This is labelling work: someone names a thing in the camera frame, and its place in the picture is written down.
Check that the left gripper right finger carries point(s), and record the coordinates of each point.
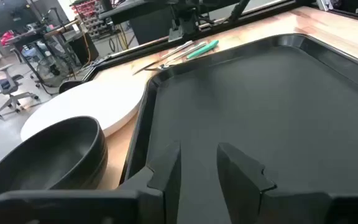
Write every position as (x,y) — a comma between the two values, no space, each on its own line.
(241,180)

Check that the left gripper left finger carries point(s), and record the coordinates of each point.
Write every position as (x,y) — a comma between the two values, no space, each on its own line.
(166,174)

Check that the white round plate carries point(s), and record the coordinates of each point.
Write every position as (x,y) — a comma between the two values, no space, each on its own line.
(89,102)

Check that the black round bowl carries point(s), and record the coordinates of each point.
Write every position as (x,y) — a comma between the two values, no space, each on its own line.
(42,155)

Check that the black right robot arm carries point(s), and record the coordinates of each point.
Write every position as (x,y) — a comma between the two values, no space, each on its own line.
(182,28)

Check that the black plastic serving tray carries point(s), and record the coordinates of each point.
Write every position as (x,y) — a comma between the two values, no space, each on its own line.
(275,109)

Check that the dark grey equipment cart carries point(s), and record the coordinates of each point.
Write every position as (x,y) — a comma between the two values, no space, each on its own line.
(149,28)

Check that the black floor fan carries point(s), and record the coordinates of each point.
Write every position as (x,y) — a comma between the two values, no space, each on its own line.
(53,70)

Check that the grey office chair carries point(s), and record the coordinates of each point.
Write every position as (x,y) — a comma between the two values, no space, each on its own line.
(11,87)

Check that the rack of red bins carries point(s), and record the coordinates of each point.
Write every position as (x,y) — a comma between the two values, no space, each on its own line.
(87,11)

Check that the black workshop desk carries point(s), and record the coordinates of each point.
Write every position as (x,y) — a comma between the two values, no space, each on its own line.
(30,34)

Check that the red cloth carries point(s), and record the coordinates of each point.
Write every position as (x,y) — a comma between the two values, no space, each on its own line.
(7,38)

